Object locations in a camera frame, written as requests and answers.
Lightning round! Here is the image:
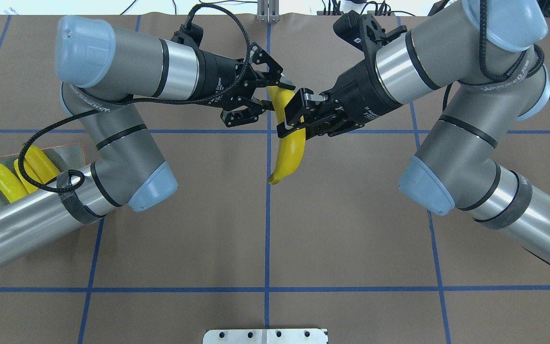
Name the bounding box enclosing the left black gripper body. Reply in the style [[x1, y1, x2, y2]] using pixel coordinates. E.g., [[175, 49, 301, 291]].
[[197, 50, 261, 111]]

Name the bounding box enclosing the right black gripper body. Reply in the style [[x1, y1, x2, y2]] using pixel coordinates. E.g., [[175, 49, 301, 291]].
[[320, 60, 402, 137]]

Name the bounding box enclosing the yellow banana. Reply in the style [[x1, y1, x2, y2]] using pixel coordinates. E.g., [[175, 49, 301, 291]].
[[24, 145, 60, 184], [267, 86, 306, 185], [0, 163, 29, 203], [13, 159, 42, 194]]

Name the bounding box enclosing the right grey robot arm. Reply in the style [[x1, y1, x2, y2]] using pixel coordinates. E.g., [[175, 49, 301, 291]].
[[277, 0, 550, 265]]

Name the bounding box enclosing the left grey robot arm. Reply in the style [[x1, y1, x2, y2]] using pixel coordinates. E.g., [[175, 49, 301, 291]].
[[0, 16, 294, 268]]

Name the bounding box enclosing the grey square plate orange rim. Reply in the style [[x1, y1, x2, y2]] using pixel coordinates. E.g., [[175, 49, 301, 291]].
[[0, 143, 86, 208]]

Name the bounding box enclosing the brown paper table mat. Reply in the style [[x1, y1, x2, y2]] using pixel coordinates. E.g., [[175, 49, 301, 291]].
[[0, 15, 550, 344]]

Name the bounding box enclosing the aluminium frame post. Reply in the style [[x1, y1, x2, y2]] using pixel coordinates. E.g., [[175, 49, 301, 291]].
[[257, 0, 281, 23]]

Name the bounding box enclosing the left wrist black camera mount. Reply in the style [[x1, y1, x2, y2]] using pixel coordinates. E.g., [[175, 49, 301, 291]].
[[170, 18, 204, 49]]

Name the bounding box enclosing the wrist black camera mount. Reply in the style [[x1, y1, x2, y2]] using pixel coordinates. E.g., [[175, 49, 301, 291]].
[[333, 10, 408, 53], [170, 18, 204, 49]]

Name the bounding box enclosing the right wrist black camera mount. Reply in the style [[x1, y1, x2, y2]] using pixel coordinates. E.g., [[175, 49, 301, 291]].
[[333, 10, 408, 53]]

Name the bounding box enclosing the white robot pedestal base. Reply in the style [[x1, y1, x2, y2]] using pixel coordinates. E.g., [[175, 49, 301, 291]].
[[202, 328, 329, 344]]

